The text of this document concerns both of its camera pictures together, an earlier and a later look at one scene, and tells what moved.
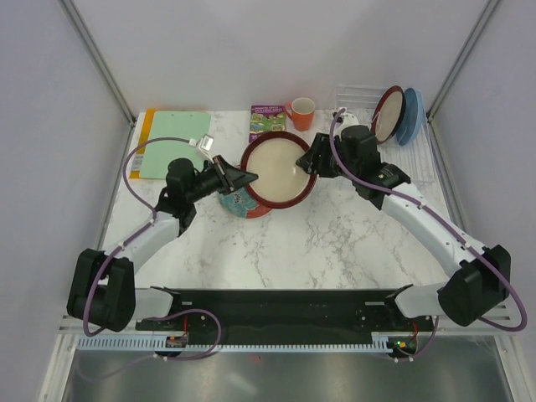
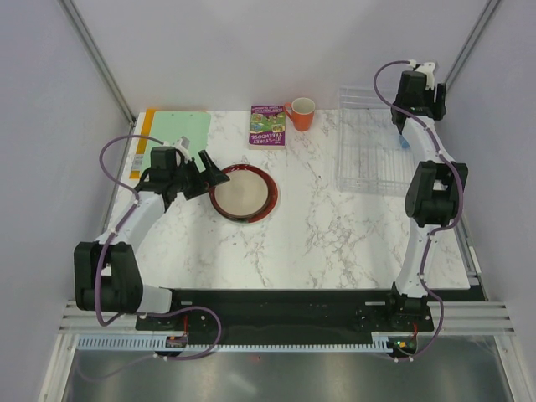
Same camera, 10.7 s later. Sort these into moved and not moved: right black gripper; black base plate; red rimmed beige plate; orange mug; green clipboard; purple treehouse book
Moved: red rimmed beige plate; right black gripper
Not moved: green clipboard; purple treehouse book; orange mug; black base plate
